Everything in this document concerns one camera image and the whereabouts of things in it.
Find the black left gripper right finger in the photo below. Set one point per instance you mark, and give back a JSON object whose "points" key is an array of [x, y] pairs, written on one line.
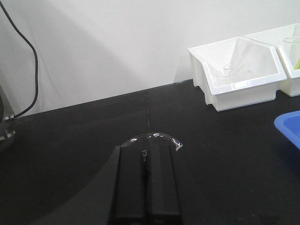
{"points": [[172, 197]]}

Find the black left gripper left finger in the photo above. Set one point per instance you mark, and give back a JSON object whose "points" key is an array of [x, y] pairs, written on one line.
{"points": [[115, 196]]}

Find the clear glass beaker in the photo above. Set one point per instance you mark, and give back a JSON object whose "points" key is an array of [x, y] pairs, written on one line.
{"points": [[148, 143]]}

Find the blue plastic tray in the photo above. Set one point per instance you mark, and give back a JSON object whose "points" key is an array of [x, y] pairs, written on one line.
{"points": [[289, 125]]}

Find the left white storage bin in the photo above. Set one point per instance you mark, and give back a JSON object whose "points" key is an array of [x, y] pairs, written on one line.
{"points": [[261, 77]]}

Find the white storage bin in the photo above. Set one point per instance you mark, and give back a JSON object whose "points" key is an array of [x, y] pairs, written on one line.
{"points": [[274, 37], [261, 77]]}

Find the glassware in left bin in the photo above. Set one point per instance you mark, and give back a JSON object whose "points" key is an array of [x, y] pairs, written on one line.
{"points": [[232, 72]]}

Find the yellow green droppers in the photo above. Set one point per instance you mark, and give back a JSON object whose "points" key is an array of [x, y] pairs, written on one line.
{"points": [[297, 65]]}

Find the glass beaker in middle bin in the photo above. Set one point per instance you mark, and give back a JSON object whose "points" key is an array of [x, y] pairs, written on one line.
{"points": [[292, 45]]}

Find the middle white storage bin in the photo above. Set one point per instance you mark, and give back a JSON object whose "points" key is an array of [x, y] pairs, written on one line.
{"points": [[274, 37]]}

